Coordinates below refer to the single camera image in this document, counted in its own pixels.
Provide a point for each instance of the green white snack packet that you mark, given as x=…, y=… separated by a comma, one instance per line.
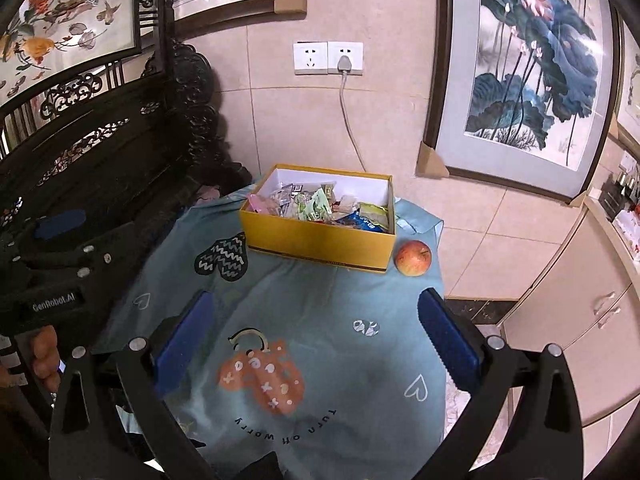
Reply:
x=313, y=206

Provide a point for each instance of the light blue printed tablecloth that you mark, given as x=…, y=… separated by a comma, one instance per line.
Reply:
x=328, y=368

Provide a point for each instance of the dark carved wooden chair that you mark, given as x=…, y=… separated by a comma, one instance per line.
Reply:
x=131, y=135

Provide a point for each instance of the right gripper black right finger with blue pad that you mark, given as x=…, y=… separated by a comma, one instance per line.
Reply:
x=544, y=439

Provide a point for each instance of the framed bird flower painting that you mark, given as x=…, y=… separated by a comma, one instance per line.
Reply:
x=47, y=37

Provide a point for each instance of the white wall socket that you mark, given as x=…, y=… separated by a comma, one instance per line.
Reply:
x=323, y=57

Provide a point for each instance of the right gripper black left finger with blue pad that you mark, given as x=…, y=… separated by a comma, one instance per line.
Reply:
x=110, y=419

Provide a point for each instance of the white cabinet with handles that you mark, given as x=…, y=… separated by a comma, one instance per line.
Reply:
x=587, y=302

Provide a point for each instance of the yellow cardboard box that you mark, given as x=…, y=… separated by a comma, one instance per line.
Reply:
x=313, y=241

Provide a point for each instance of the pink snack packet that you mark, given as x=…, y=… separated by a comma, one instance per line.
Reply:
x=263, y=205

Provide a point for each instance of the framed lotus painting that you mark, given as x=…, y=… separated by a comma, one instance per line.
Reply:
x=522, y=93

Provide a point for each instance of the person's left hand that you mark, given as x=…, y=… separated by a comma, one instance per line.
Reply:
x=45, y=359

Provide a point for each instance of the blue cookie snack packet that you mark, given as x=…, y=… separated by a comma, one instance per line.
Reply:
x=360, y=222

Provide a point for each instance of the red yellow apple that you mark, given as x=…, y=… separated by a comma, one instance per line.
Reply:
x=413, y=259

